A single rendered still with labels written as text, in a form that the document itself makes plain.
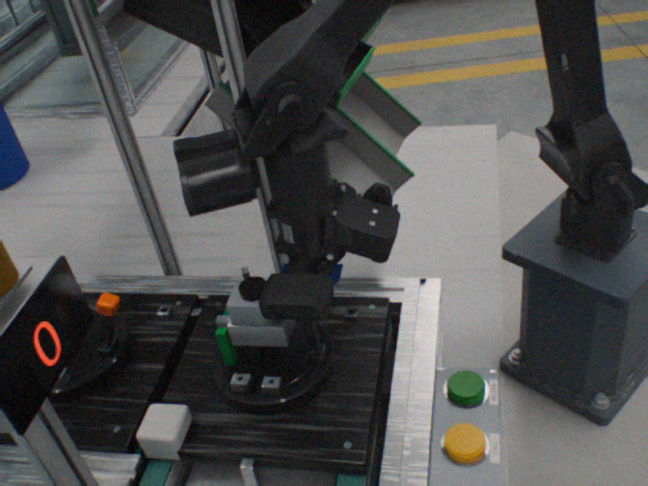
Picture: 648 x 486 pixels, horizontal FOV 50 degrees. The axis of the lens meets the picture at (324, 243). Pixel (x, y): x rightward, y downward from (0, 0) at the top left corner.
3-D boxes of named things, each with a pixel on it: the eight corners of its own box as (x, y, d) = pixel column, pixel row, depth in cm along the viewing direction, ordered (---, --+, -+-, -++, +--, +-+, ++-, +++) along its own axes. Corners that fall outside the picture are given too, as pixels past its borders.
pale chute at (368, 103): (404, 139, 112) (422, 122, 109) (382, 183, 103) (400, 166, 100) (272, 20, 107) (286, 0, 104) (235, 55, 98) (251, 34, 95)
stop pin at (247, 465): (262, 481, 72) (255, 458, 70) (259, 491, 71) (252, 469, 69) (250, 479, 72) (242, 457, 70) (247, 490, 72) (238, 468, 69)
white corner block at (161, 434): (198, 426, 76) (188, 403, 74) (184, 462, 73) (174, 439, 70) (159, 424, 77) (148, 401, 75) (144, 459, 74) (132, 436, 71)
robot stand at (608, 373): (663, 355, 86) (693, 227, 74) (605, 429, 79) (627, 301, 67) (558, 306, 95) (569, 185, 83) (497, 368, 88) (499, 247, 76)
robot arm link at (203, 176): (290, 45, 59) (152, 76, 57) (311, 82, 52) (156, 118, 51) (310, 160, 65) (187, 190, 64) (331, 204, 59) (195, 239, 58)
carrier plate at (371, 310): (391, 308, 87) (390, 295, 85) (366, 475, 68) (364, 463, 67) (212, 305, 92) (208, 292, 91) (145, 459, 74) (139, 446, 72)
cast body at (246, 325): (297, 318, 77) (286, 271, 72) (288, 347, 73) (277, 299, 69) (226, 316, 78) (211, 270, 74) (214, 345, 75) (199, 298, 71)
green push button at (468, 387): (485, 382, 75) (485, 369, 74) (485, 412, 72) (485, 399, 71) (447, 380, 76) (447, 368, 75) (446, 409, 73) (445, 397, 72)
